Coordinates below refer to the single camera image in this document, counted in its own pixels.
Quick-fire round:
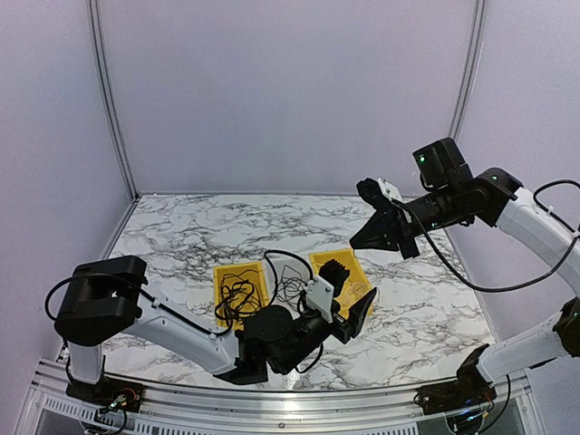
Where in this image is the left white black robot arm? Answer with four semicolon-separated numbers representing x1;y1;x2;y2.
53;256;377;403

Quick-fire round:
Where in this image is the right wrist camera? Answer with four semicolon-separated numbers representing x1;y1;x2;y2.
356;178;402;212

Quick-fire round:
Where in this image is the right arm black hose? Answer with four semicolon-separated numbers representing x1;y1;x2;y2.
393;179;580;292

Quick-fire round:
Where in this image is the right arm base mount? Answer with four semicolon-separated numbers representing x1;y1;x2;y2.
413;344;497;415

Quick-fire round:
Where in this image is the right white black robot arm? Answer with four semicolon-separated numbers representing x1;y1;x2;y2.
350;138;579;406

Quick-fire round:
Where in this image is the left arm black hose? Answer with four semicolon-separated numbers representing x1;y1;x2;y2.
43;248;325;375

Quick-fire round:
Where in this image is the yellow plastic bin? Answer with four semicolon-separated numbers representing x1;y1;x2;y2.
213;262;269;330
309;248;372;318

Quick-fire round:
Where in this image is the right aluminium corner post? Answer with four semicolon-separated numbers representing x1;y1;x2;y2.
449;0;488;142

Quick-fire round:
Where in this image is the arm black hose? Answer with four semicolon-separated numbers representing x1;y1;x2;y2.
43;248;325;375
393;179;580;292

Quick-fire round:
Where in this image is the white translucent plastic bin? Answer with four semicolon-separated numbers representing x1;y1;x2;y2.
262;253;314;317

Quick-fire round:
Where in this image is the right yellow plastic bin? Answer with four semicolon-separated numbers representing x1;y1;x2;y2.
309;248;372;318

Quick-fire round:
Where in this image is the aluminium corner post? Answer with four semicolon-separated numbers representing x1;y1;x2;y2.
449;0;488;142
86;0;140;202

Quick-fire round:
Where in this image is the thin black cable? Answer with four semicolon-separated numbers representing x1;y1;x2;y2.
217;266;266;323
271;263;312;314

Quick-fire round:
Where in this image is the thick black cable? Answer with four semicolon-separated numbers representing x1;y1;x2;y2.
213;279;262;325

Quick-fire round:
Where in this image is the left yellow plastic bin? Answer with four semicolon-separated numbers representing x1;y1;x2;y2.
213;262;269;330

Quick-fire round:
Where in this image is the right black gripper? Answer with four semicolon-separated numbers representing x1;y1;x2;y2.
350;182;462;260

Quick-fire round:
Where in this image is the left aluminium corner post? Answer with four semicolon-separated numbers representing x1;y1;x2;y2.
86;0;140;202

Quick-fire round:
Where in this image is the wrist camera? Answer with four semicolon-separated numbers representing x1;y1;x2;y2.
304;259;351;324
356;178;402;212

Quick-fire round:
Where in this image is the aluminium front rail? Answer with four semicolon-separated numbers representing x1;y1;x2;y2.
15;364;546;434

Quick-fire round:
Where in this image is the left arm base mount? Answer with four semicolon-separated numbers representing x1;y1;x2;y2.
65;358;145;413

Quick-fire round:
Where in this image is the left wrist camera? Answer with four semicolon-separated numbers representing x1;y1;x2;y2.
304;259;351;324

